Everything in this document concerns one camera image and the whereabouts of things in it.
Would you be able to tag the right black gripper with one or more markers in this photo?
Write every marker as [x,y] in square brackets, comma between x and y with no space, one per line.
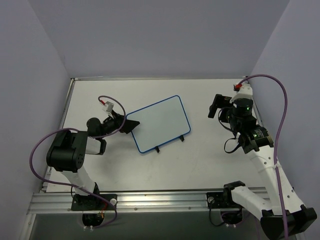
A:
[223,107]

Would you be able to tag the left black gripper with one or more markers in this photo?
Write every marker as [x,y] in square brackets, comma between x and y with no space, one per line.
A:
[119,122]

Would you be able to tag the blue framed whiteboard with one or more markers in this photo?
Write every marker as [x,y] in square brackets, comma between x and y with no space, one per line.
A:
[159,124]

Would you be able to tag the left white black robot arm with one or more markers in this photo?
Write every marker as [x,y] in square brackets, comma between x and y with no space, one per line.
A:
[68,150]

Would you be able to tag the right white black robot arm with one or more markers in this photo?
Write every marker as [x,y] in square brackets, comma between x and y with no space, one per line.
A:
[284,210]

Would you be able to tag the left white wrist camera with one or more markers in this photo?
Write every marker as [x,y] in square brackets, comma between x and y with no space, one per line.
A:
[107,107]

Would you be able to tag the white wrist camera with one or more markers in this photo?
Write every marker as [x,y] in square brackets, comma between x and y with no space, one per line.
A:
[107,107]
[242,91]

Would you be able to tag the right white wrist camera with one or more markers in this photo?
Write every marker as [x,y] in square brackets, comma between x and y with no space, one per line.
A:
[242,91]

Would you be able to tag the black wire whiteboard stand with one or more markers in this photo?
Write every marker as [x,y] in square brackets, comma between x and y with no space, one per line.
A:
[170,143]

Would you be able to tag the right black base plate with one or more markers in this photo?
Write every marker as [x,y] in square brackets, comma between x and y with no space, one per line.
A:
[217,200]

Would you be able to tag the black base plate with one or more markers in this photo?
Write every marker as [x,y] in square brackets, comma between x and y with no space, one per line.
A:
[217,200]
[91,203]

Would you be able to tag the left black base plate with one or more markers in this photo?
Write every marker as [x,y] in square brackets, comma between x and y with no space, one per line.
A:
[91,203]

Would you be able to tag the aluminium front rail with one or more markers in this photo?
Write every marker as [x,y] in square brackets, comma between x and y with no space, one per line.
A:
[127,202]

